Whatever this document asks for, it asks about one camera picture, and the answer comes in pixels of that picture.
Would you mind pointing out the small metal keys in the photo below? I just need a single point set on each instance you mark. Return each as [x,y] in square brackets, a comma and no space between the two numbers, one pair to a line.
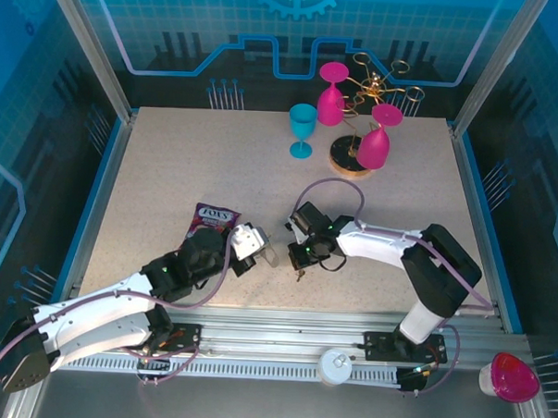
[299,275]

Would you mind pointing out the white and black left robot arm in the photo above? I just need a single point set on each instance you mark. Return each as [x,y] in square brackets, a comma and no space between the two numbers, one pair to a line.
[99,298]

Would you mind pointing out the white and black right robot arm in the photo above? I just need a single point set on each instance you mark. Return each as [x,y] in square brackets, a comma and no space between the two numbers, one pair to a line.
[374,245]

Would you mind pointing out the purple candy bag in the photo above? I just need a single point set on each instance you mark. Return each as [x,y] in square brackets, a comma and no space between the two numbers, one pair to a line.
[211,215]

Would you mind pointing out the pink plastic goblet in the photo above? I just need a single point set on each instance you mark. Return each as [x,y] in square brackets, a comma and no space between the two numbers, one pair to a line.
[329,107]
[373,148]

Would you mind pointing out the teal plastic goblet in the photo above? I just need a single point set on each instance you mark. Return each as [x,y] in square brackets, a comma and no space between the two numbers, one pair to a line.
[302,119]

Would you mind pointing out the white round knob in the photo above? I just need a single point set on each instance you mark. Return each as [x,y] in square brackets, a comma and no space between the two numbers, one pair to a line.
[334,366]

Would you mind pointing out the white cup with pink lid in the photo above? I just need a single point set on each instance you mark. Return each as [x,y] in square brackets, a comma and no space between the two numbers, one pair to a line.
[512,376]

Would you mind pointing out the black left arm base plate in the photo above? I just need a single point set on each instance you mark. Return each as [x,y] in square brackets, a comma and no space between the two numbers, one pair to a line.
[187,337]

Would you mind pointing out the aluminium front rail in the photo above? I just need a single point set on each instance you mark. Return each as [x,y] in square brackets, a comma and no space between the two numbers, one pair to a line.
[278,331]

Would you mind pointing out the aluminium side rail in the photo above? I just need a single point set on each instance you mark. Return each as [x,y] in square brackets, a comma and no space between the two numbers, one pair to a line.
[109,174]
[469,189]

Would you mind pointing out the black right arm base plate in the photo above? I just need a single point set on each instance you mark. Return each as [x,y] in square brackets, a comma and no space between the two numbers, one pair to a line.
[379,345]

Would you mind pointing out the aluminium frame post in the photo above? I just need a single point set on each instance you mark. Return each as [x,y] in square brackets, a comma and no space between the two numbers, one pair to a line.
[493,75]
[91,48]

